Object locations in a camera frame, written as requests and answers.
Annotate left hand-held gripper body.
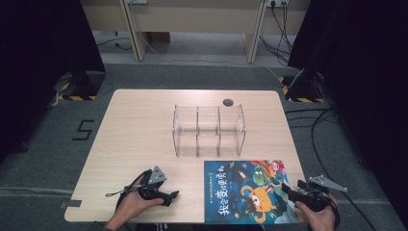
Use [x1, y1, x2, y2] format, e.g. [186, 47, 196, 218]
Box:
[138, 166, 168, 201]

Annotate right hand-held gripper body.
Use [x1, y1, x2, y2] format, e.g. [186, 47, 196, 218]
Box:
[296, 174, 349, 213]

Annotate blue picture book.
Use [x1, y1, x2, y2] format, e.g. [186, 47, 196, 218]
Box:
[203, 160, 306, 225]

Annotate clear acrylic divider rack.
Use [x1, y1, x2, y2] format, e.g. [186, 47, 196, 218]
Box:
[171, 103, 247, 158]

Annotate person's right hand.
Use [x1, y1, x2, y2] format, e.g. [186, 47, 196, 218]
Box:
[294, 195, 340, 231]

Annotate person's left hand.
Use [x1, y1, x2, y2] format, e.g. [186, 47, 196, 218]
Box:
[115, 184, 165, 222]

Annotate person's dark clothing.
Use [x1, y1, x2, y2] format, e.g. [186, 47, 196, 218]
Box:
[133, 222, 268, 231]

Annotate grey tape strip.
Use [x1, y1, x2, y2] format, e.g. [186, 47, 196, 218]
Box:
[59, 199, 83, 210]

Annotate yellow black hazard tape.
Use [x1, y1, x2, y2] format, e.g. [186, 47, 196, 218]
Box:
[57, 80, 98, 102]
[278, 75, 325, 104]

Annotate black stand base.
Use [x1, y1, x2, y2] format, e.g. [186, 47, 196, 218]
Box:
[293, 71, 325, 100]
[68, 70, 107, 97]

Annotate black curtain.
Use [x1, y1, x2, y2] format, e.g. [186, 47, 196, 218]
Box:
[288, 0, 408, 222]
[0, 0, 107, 165]

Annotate white power strip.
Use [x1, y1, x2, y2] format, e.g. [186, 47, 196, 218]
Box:
[266, 0, 290, 8]

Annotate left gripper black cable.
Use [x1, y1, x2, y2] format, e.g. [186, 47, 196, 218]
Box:
[105, 169, 152, 210]

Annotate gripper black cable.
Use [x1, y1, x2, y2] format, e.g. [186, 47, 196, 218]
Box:
[331, 191, 378, 231]
[105, 169, 152, 210]

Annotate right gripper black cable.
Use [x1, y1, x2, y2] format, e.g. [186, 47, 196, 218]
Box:
[331, 191, 378, 231]

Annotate black floor cables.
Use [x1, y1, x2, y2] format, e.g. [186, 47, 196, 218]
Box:
[284, 107, 343, 182]

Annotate black hanging cables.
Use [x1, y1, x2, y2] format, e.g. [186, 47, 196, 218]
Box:
[259, 2, 293, 65]

